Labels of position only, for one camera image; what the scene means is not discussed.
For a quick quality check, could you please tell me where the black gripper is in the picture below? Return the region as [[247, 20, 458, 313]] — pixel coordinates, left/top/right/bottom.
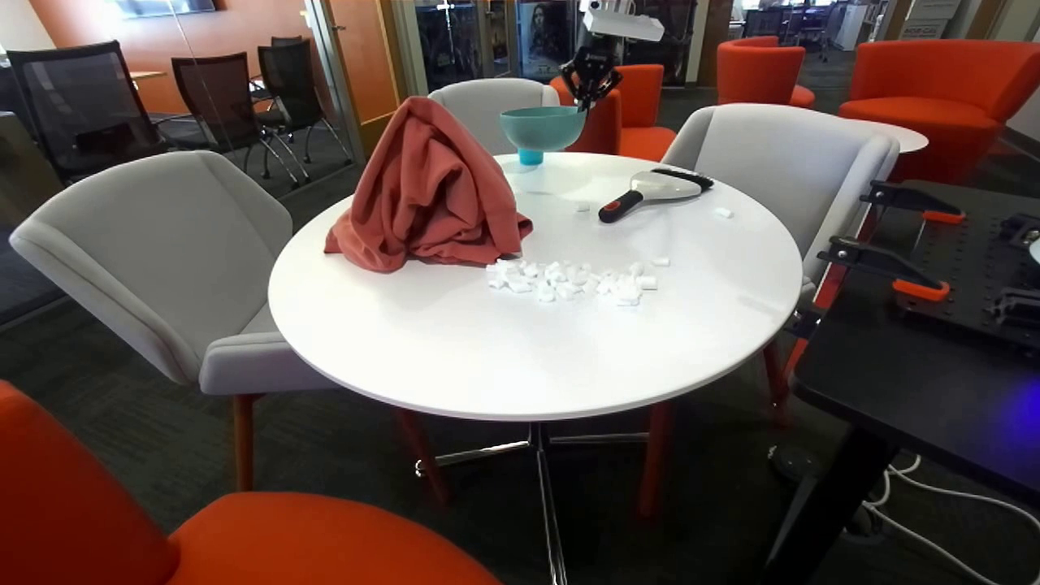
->
[[554, 35, 627, 114]]

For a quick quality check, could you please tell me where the blue bowl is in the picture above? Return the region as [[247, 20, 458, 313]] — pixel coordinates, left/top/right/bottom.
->
[[493, 101, 589, 157]]

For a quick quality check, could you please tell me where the orange upholstered chair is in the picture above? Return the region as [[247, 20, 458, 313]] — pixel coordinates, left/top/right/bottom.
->
[[834, 35, 1040, 186], [550, 61, 682, 163], [0, 376, 505, 585], [713, 35, 818, 109]]

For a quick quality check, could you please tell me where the grey upholstered chair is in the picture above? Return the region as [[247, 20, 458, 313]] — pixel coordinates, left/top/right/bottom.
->
[[6, 145, 330, 493], [634, 101, 904, 520], [426, 73, 565, 159]]

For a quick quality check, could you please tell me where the white crumbs pile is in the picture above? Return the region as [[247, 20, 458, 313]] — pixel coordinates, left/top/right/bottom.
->
[[481, 255, 666, 313]]

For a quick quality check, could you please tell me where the red cloth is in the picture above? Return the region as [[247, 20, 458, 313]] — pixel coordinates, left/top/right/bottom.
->
[[322, 93, 535, 277]]

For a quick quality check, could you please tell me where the wooden door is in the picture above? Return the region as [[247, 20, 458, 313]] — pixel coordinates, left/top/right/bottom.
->
[[322, 0, 405, 131]]

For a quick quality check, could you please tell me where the white round table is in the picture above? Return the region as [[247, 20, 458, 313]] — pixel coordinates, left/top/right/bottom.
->
[[264, 150, 810, 585]]

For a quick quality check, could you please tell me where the black mesh office chair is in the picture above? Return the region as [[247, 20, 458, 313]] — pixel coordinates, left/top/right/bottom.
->
[[3, 39, 167, 186], [253, 35, 354, 165], [170, 47, 309, 189]]

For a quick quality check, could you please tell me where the small white side table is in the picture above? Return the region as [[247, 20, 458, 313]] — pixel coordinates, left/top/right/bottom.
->
[[842, 114, 933, 159]]

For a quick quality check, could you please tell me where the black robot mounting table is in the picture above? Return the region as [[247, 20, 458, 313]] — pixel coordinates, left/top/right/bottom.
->
[[755, 178, 1040, 585]]

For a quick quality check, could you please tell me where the scraper with dark handle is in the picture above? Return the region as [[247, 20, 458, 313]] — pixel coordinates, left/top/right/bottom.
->
[[593, 169, 707, 228]]

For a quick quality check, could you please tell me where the black clamp with orange handle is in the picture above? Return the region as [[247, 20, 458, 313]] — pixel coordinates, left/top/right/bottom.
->
[[863, 178, 972, 230], [818, 234, 954, 308]]

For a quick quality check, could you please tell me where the white floor cable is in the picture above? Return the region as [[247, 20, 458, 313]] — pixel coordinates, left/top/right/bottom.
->
[[858, 451, 1040, 585]]

